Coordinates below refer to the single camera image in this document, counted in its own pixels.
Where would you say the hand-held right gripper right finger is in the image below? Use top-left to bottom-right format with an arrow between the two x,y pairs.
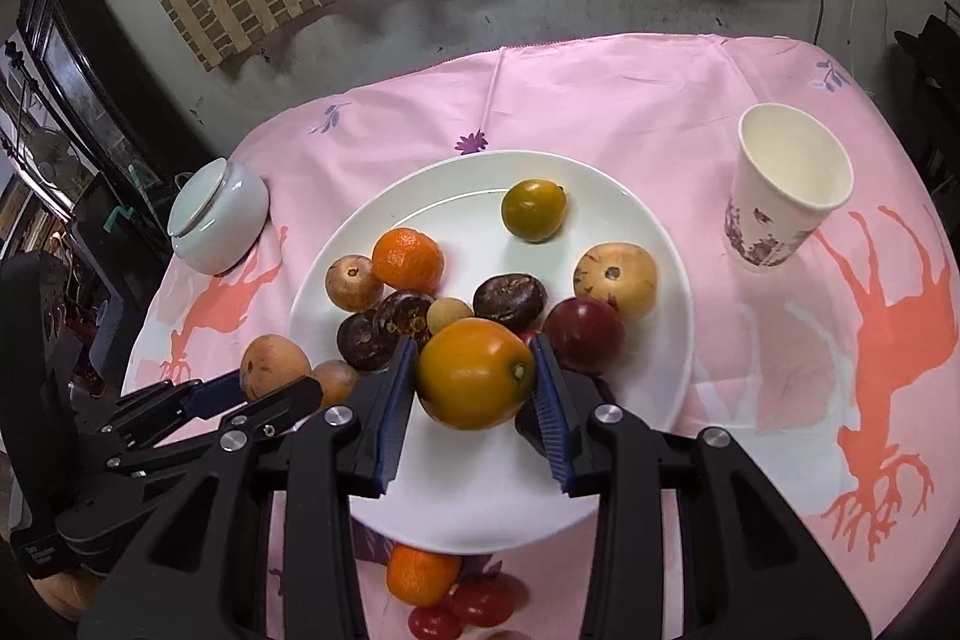
516,334 -> 872,640

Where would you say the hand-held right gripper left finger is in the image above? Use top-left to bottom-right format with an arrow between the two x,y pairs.
77,334 -> 419,640

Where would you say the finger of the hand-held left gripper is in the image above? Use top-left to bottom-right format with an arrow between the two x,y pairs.
111,376 -> 325,472
116,374 -> 248,442

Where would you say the striped tan round fruit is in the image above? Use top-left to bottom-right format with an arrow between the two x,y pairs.
239,334 -> 313,402

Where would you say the yellow-brown round fruit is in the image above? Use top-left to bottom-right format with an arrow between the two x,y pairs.
310,359 -> 362,410

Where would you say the yellow-orange tomato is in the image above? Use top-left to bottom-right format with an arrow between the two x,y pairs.
416,317 -> 538,431

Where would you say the dark water chestnut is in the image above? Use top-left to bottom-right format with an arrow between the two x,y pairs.
336,311 -> 395,373
472,273 -> 548,333
373,290 -> 437,348

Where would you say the dark red tomato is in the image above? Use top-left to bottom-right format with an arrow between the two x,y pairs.
541,298 -> 626,378

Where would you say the small tan longan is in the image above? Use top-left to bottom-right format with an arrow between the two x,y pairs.
426,298 -> 475,335

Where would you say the brown round fruit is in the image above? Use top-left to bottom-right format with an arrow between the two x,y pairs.
325,254 -> 383,313

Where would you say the pale yellow round fruit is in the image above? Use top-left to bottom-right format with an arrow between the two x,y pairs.
573,242 -> 659,322

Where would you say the large orange mandarin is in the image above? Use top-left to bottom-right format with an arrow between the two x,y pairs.
371,227 -> 445,296

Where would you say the olive yellow tomato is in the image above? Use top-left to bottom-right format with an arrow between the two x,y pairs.
501,179 -> 568,244

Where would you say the white oval plate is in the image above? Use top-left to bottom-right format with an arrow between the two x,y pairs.
289,149 -> 695,555

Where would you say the small orange mandarin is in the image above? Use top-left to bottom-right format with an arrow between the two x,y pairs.
385,541 -> 464,609

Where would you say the white lidded ceramic jar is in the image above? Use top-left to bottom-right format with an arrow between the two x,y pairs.
166,157 -> 270,276

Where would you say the printed paper cup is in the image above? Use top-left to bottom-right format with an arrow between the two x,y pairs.
722,103 -> 854,273

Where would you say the dark wooden cabinet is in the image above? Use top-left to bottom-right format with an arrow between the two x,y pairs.
0,0 -> 222,251

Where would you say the pink printed tablecloth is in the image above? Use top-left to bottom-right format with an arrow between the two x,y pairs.
120,32 -> 960,640

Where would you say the black hat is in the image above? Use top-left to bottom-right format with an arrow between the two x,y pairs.
892,14 -> 960,86

